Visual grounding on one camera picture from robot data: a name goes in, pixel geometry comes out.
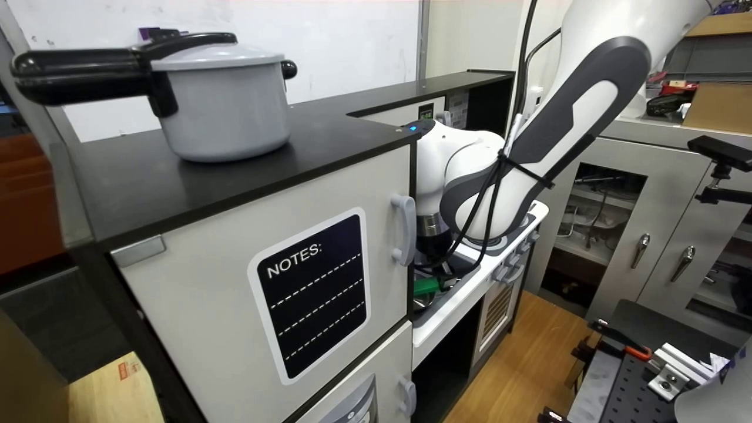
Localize light grey curved cover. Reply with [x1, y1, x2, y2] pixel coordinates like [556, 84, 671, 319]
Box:
[671, 334, 752, 423]

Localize grey fridge dispenser panel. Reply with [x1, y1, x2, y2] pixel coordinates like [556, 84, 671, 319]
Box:
[335, 376, 382, 423]

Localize green block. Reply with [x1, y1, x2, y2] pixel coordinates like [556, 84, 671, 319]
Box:
[411, 274, 440, 301]

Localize toy microwave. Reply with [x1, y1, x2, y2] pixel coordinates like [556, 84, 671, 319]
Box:
[357, 94, 472, 131]

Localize silver cabinet handle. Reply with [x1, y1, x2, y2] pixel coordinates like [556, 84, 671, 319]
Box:
[671, 241, 698, 285]
[631, 231, 654, 271]

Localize short aluminium extrusion pieces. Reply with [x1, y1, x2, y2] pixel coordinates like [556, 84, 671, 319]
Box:
[645, 341, 734, 405]

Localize grey oven door handle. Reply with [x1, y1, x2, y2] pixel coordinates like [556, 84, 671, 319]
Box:
[492, 260, 527, 287]

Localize cardboard box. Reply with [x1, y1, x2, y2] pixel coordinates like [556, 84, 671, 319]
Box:
[63, 347, 167, 423]
[681, 78, 752, 136]

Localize small white door handle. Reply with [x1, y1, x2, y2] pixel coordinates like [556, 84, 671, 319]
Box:
[393, 373, 422, 418]

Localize black perforated breadboard table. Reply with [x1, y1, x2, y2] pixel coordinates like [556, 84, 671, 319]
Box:
[565, 295, 752, 423]

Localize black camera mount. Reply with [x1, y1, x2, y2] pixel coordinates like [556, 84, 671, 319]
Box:
[686, 134, 752, 208]

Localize white toy kitchen playset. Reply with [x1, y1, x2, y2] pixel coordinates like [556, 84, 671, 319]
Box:
[68, 67, 552, 423]

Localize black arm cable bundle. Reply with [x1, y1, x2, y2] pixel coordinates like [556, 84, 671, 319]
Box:
[438, 0, 566, 272]

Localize white pot with black lid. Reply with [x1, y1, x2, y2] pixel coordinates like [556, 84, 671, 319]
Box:
[10, 23, 302, 165]

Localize black notes chalkboard panel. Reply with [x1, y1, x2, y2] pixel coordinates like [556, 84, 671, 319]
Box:
[247, 204, 371, 387]

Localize white toy oven door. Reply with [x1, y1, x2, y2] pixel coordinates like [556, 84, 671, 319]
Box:
[467, 260, 529, 372]

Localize long white door handle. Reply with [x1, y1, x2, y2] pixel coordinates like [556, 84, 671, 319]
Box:
[391, 192, 422, 267]

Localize grey metal cabinet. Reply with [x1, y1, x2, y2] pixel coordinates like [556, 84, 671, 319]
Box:
[523, 97, 752, 347]

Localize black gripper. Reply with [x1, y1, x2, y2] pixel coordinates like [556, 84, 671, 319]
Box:
[413, 232, 462, 278]

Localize brown wooden cabinet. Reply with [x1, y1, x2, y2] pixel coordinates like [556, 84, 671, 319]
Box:
[0, 130, 67, 278]

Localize black clamp orange grip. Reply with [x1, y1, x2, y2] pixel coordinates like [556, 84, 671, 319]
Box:
[585, 314, 654, 364]

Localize grey toy sink basin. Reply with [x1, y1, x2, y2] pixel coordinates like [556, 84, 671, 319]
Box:
[408, 255, 482, 324]

